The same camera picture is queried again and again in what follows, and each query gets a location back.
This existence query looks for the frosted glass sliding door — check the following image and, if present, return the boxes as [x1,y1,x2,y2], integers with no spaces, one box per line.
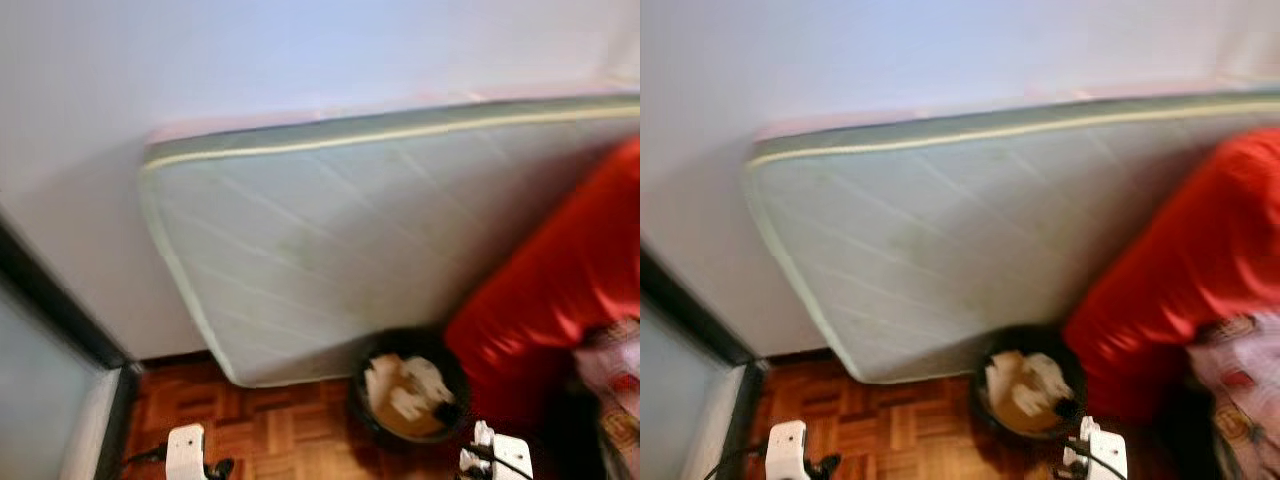
[0,215,143,480]
[640,250,768,480]

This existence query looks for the black waste bin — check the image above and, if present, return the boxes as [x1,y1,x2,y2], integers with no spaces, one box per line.
[967,324,1090,443]
[347,327,472,447]

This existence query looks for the crumpled white paper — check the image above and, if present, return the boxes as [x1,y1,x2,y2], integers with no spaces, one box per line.
[985,350,1077,420]
[364,352,457,422]

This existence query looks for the pale green mattress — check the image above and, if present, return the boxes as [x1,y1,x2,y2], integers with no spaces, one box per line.
[140,95,641,389]
[745,90,1280,385]

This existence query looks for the red cushion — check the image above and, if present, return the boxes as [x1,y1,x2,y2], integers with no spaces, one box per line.
[1062,127,1280,423]
[444,138,641,423]

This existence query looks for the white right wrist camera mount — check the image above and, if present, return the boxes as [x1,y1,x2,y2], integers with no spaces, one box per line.
[460,420,532,480]
[1064,417,1129,480]

